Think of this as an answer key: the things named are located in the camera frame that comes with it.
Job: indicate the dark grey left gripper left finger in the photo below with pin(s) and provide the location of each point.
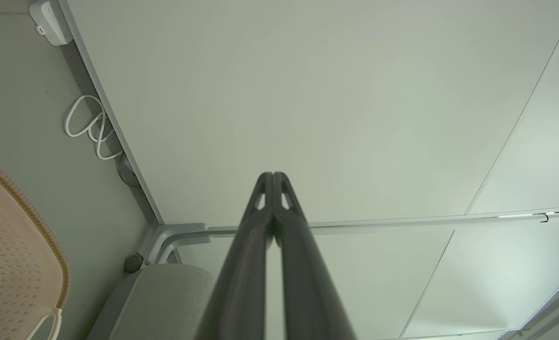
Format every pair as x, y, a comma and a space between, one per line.
241, 283

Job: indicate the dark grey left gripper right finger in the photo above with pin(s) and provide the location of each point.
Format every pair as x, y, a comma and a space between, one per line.
307, 283

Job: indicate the grey fabric sofa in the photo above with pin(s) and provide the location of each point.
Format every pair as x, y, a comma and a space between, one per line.
161, 302

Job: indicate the grey partition foot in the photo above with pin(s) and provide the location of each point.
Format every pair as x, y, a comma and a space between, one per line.
184, 240
159, 238

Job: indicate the black caster wheel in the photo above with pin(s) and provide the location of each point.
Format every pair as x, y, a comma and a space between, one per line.
133, 262

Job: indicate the dark round floor disc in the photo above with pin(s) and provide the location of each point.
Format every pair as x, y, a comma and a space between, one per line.
127, 172

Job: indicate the large white partition panel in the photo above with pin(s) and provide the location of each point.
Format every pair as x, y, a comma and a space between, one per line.
307, 94

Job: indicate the small black hook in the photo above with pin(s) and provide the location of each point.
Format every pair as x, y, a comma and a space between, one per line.
544, 217

